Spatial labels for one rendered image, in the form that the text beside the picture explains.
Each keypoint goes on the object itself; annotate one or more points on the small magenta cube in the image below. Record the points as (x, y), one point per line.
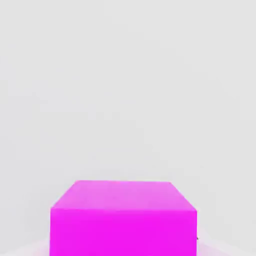
(123, 230)

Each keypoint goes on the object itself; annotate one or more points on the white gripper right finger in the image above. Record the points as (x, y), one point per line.
(205, 250)

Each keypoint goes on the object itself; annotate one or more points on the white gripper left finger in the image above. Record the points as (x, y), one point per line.
(41, 250)

